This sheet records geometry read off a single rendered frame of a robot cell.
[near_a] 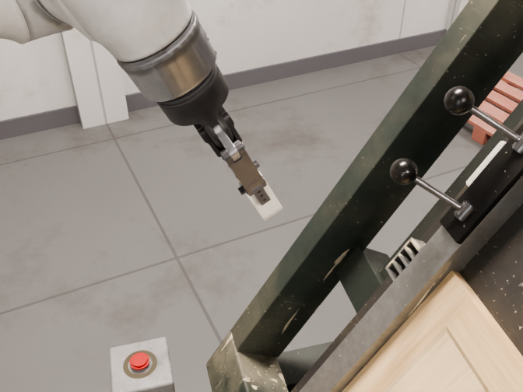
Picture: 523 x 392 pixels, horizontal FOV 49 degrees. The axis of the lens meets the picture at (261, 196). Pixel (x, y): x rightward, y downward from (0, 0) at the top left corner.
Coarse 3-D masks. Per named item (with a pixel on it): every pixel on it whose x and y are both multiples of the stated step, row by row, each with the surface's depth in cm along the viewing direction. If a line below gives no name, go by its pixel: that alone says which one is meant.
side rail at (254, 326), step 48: (480, 0) 90; (480, 48) 91; (432, 96) 94; (480, 96) 97; (384, 144) 99; (432, 144) 100; (336, 192) 107; (384, 192) 104; (336, 240) 109; (288, 288) 113; (240, 336) 121; (288, 336) 122
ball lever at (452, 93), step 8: (456, 88) 74; (464, 88) 74; (448, 96) 74; (456, 96) 73; (464, 96) 73; (472, 96) 74; (448, 104) 74; (456, 104) 74; (464, 104) 73; (472, 104) 74; (456, 112) 74; (464, 112) 74; (472, 112) 75; (480, 112) 75; (488, 120) 75; (496, 120) 75; (496, 128) 75; (504, 128) 75; (512, 136) 75; (520, 136) 75; (512, 144) 76; (520, 144) 75; (520, 152) 75
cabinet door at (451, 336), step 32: (448, 288) 83; (416, 320) 86; (448, 320) 81; (480, 320) 77; (384, 352) 90; (416, 352) 85; (448, 352) 80; (480, 352) 76; (512, 352) 72; (352, 384) 94; (384, 384) 88; (416, 384) 83; (448, 384) 79; (480, 384) 75; (512, 384) 71
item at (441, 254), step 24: (504, 216) 80; (432, 240) 85; (480, 240) 81; (408, 264) 88; (432, 264) 84; (456, 264) 83; (408, 288) 87; (432, 288) 85; (384, 312) 89; (408, 312) 87; (360, 336) 92; (384, 336) 89; (336, 360) 95; (360, 360) 92; (312, 384) 99; (336, 384) 94
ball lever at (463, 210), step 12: (396, 168) 79; (408, 168) 78; (396, 180) 79; (408, 180) 79; (420, 180) 80; (432, 192) 80; (456, 204) 80; (468, 204) 79; (456, 216) 80; (468, 216) 80
